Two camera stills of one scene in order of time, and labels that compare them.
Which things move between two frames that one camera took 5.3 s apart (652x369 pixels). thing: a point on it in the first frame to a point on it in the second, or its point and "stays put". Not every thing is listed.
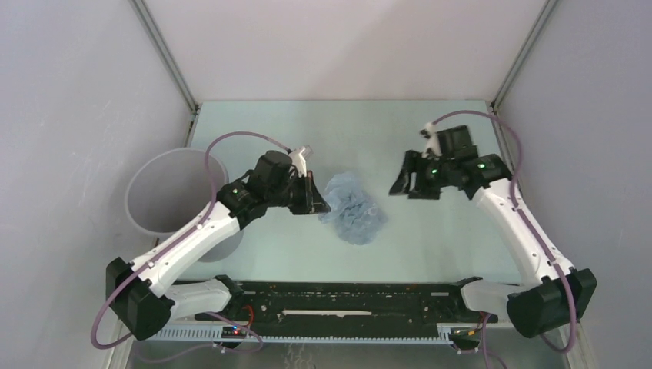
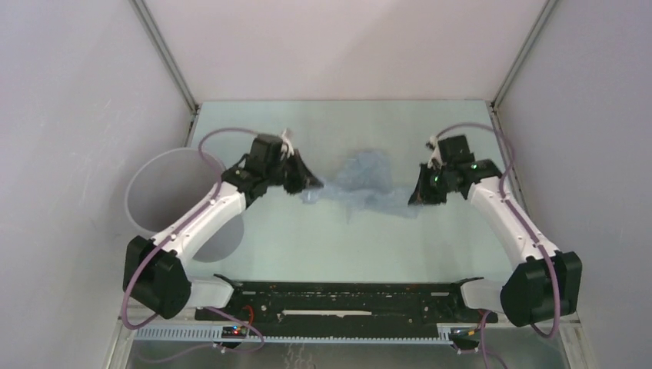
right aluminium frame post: [543, 14] stays put
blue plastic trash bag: [357, 217] to [365, 182]
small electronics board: [232, 332] stays put
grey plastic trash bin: [169, 188] stays put
